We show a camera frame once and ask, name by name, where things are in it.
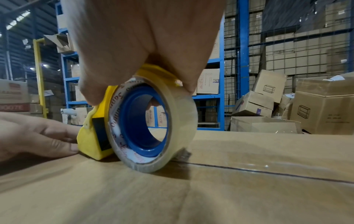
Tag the person's left hand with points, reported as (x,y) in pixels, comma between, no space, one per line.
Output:
(25,133)

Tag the person's right hand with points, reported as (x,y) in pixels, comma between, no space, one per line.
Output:
(138,32)

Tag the yellow tape dispenser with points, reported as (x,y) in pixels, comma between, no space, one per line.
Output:
(92,140)

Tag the clear packing tape roll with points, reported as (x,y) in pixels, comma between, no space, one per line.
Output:
(179,122)

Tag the large brown cardboard box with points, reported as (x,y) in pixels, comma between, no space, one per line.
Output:
(221,188)

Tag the dark red printed box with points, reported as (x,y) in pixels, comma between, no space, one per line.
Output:
(13,107)

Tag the beige box with red label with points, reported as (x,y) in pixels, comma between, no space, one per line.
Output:
(12,91)

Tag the white cylinder object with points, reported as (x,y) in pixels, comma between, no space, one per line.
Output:
(67,112)

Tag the stack of distant brown boxes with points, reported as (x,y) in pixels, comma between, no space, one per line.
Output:
(54,87)

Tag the open flap cardboard box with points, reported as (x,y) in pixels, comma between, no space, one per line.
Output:
(62,42)

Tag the blue metal shelf rack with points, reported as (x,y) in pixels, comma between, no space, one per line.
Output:
(243,43)

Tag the tilted box with purple mark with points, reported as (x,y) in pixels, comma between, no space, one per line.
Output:
(254,105)

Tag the tilted box with cube print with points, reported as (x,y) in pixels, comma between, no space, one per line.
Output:
(269,85)

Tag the open taped cardboard box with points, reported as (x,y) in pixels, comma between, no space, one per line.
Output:
(262,125)

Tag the small crumpled cardboard box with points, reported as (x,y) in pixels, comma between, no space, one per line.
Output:
(284,101)

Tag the stack of boxes behind mesh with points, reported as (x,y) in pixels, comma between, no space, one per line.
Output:
(304,50)

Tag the wide brown cardboard box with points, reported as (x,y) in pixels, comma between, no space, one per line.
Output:
(323,86)

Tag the big box with cube print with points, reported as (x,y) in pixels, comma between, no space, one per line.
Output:
(323,113)

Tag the yellow metal post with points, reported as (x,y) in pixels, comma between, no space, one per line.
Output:
(41,87)

